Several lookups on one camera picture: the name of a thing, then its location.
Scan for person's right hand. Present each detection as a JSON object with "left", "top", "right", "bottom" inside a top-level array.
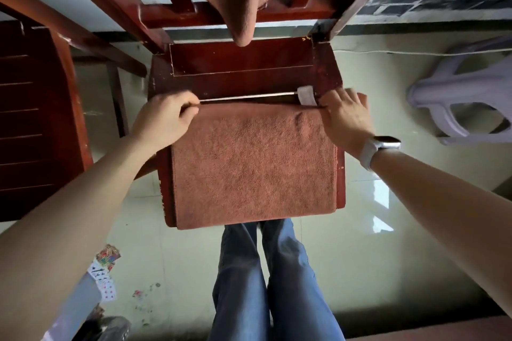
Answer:
[{"left": 318, "top": 87, "right": 377, "bottom": 160}]

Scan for person's left hand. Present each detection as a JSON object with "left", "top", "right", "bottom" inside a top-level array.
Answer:
[{"left": 131, "top": 91, "right": 201, "bottom": 154}]

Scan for person's right forearm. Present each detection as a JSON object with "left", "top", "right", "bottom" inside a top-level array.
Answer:
[{"left": 370, "top": 148, "right": 512, "bottom": 318}]

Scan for person's left forearm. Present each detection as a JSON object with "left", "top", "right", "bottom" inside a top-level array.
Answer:
[{"left": 0, "top": 135, "right": 161, "bottom": 341}]

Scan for white smartwatch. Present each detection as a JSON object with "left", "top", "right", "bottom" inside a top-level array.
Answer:
[{"left": 359, "top": 136, "right": 402, "bottom": 171}]

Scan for white plastic stool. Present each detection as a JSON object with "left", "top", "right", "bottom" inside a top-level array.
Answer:
[{"left": 407, "top": 35, "right": 512, "bottom": 147}]

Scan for dark red slatted wooden chair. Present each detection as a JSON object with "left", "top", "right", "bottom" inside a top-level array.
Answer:
[{"left": 0, "top": 0, "right": 157, "bottom": 222}]

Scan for colourful card box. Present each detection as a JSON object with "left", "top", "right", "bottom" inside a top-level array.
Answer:
[{"left": 95, "top": 244, "right": 121, "bottom": 272}]

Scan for blue jeans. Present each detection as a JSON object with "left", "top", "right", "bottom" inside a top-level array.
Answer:
[{"left": 207, "top": 218, "right": 347, "bottom": 341}]

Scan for scattered playing cards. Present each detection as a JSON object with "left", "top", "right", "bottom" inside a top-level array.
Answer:
[{"left": 87, "top": 261, "right": 118, "bottom": 304}]

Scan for dark grey bag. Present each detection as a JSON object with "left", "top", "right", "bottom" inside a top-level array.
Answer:
[{"left": 72, "top": 305, "right": 133, "bottom": 341}]

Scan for white cable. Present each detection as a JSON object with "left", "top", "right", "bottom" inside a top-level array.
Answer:
[{"left": 333, "top": 47, "right": 512, "bottom": 57}]

